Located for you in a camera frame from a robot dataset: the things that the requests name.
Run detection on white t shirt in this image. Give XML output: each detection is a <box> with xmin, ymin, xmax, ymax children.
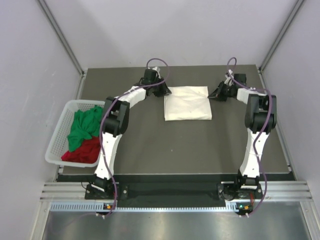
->
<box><xmin>163</xmin><ymin>86</ymin><xmax>212</xmax><ymax>121</ymax></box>

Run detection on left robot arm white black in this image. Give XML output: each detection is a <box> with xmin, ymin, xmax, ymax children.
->
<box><xmin>86</xmin><ymin>66</ymin><xmax>171</xmax><ymax>200</ymax></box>

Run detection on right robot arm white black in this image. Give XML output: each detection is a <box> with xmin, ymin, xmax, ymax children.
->
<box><xmin>208</xmin><ymin>70</ymin><xmax>277</xmax><ymax>199</ymax></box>

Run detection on green t shirt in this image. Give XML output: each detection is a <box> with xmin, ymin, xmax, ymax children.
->
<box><xmin>67</xmin><ymin>105</ymin><xmax>103</xmax><ymax>152</ymax></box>

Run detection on red t shirt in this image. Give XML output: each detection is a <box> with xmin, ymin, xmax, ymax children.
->
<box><xmin>61</xmin><ymin>136</ymin><xmax>101</xmax><ymax>164</ymax></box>

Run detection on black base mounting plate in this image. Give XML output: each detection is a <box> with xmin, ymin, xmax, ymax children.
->
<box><xmin>56</xmin><ymin>164</ymin><xmax>263</xmax><ymax>208</ymax></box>

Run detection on white plastic laundry basket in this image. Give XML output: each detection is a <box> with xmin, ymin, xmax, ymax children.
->
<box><xmin>45</xmin><ymin>99</ymin><xmax>105</xmax><ymax>168</ymax></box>

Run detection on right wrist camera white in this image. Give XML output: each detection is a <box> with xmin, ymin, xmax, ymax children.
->
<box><xmin>224</xmin><ymin>69</ymin><xmax>233</xmax><ymax>86</ymax></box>

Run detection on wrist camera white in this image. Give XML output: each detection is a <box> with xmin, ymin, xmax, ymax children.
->
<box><xmin>224</xmin><ymin>69</ymin><xmax>233</xmax><ymax>86</ymax></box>
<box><xmin>152</xmin><ymin>66</ymin><xmax>162</xmax><ymax>79</ymax></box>

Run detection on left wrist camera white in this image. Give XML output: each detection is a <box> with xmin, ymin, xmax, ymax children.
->
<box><xmin>152</xmin><ymin>66</ymin><xmax>162</xmax><ymax>79</ymax></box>

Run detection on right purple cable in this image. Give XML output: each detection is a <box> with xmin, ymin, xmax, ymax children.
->
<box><xmin>226</xmin><ymin>57</ymin><xmax>273</xmax><ymax>216</ymax></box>

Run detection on purple cable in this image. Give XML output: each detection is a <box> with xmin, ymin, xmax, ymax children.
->
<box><xmin>98</xmin><ymin>58</ymin><xmax>171</xmax><ymax>216</ymax></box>
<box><xmin>226</xmin><ymin>57</ymin><xmax>273</xmax><ymax>216</ymax></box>

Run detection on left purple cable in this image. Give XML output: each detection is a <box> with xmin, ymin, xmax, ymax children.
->
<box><xmin>98</xmin><ymin>58</ymin><xmax>171</xmax><ymax>216</ymax></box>

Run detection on right aluminium frame post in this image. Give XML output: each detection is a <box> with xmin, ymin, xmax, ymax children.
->
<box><xmin>258</xmin><ymin>0</ymin><xmax>306</xmax><ymax>74</ymax></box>

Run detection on aluminium frame post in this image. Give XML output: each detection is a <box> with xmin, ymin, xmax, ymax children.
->
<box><xmin>36</xmin><ymin>0</ymin><xmax>87</xmax><ymax>77</ymax></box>
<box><xmin>258</xmin><ymin>0</ymin><xmax>306</xmax><ymax>74</ymax></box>

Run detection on left aluminium frame post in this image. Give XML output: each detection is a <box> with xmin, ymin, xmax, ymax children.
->
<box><xmin>36</xmin><ymin>0</ymin><xmax>87</xmax><ymax>77</ymax></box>

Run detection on grey slotted cable duct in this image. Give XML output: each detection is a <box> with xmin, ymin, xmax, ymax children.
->
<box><xmin>50</xmin><ymin>202</ymin><xmax>251</xmax><ymax>213</ymax></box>

